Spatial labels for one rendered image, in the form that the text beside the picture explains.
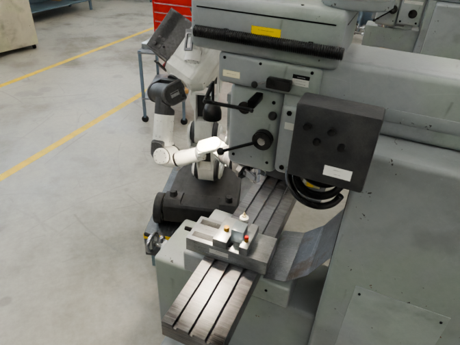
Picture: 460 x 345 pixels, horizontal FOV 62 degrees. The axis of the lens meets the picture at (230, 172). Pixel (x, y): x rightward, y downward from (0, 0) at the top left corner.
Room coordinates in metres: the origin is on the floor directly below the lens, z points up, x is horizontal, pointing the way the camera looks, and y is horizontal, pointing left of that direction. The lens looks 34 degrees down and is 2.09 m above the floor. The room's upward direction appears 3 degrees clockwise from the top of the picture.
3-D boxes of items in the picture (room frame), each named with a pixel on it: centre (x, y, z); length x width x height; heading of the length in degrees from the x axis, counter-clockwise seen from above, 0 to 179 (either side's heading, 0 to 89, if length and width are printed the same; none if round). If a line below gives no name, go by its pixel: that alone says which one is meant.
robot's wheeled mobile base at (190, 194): (2.12, 0.15, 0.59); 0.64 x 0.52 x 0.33; 175
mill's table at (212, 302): (1.33, -0.12, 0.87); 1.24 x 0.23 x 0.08; 158
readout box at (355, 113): (0.85, -0.26, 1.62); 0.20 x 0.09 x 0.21; 68
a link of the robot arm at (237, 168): (1.34, -0.04, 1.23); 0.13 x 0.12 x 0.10; 133
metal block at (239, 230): (1.14, -0.05, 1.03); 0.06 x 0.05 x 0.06; 160
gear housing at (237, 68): (1.26, -0.14, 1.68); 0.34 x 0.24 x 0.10; 68
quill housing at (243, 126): (1.27, -0.11, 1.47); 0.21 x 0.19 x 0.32; 158
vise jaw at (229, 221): (1.16, 0.00, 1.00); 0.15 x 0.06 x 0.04; 160
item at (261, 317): (1.28, -0.08, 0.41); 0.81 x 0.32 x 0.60; 68
